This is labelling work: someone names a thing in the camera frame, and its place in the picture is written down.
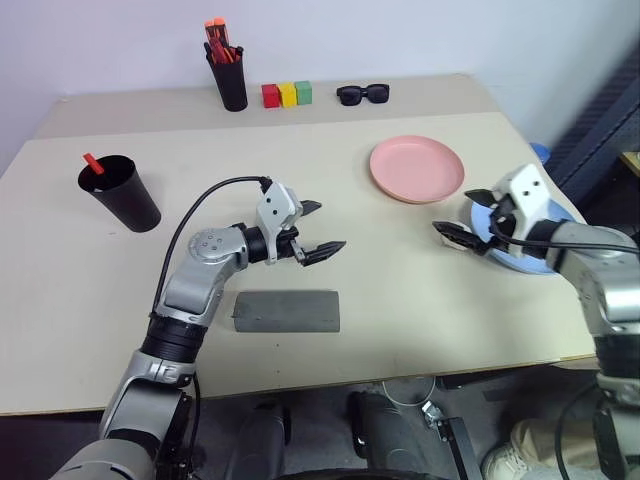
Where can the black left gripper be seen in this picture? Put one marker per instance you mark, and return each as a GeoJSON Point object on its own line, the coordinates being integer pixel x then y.
{"type": "Point", "coordinates": [289, 245]}

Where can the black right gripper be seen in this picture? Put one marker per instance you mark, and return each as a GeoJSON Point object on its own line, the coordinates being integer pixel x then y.
{"type": "Point", "coordinates": [502, 225]}

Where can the blue plate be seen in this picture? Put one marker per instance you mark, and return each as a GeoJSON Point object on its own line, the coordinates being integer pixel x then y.
{"type": "Point", "coordinates": [525, 262]}

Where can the grey glasses case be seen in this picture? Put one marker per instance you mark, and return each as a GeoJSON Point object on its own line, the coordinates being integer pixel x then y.
{"type": "Point", "coordinates": [287, 311]}

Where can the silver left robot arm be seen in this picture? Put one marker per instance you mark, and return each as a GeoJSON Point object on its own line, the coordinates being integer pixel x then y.
{"type": "Point", "coordinates": [200, 280]}

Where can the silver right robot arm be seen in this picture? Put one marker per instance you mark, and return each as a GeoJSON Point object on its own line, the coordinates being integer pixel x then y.
{"type": "Point", "coordinates": [610, 280]}

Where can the tall black pen cup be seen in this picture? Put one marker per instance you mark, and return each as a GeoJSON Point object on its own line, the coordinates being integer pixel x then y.
{"type": "Point", "coordinates": [231, 85]}

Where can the wide black cup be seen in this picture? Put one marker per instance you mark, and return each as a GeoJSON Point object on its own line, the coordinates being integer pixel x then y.
{"type": "Point", "coordinates": [130, 205]}

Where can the pink plate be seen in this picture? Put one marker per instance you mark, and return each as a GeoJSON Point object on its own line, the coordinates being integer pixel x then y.
{"type": "Point", "coordinates": [417, 167]}

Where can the blue round container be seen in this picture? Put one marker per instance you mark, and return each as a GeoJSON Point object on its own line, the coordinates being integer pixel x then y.
{"type": "Point", "coordinates": [541, 151]}

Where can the green block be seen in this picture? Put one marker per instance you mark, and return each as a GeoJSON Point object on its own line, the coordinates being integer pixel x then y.
{"type": "Point", "coordinates": [304, 93]}

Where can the yellow block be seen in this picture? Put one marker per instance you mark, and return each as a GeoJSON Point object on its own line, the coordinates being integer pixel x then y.
{"type": "Point", "coordinates": [288, 95]}

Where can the red block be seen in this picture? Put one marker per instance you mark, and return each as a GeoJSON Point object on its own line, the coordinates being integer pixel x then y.
{"type": "Point", "coordinates": [271, 96]}

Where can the black sunglasses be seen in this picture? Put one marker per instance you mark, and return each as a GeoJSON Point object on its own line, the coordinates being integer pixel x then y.
{"type": "Point", "coordinates": [352, 95]}

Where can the dark perforated rack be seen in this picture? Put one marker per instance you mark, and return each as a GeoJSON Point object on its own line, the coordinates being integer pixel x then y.
{"type": "Point", "coordinates": [600, 125]}

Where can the black bar under table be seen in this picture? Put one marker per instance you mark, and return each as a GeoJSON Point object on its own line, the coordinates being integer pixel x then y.
{"type": "Point", "coordinates": [470, 381]}

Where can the wooden shelf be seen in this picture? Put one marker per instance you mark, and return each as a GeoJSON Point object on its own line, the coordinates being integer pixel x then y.
{"type": "Point", "coordinates": [631, 162]}

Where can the clear round floor object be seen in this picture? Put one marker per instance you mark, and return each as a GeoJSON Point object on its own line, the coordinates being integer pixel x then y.
{"type": "Point", "coordinates": [385, 392]}

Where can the dark rounded shape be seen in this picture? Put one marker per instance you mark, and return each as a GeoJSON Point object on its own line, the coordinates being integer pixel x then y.
{"type": "Point", "coordinates": [387, 435]}
{"type": "Point", "coordinates": [265, 445]}

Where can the orange capped black marker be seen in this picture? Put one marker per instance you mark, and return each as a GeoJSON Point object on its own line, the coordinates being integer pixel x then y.
{"type": "Point", "coordinates": [210, 30]}
{"type": "Point", "coordinates": [220, 29]}

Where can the red capped marker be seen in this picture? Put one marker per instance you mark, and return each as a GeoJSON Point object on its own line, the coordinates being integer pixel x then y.
{"type": "Point", "coordinates": [92, 161]}

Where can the beige shoe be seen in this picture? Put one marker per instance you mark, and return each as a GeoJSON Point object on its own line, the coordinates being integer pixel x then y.
{"type": "Point", "coordinates": [530, 450]}

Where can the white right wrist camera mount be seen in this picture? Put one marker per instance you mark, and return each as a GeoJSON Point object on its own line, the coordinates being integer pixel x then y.
{"type": "Point", "coordinates": [527, 200]}

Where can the metal table bracket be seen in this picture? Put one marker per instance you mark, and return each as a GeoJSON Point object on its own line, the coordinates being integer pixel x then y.
{"type": "Point", "coordinates": [450, 435]}

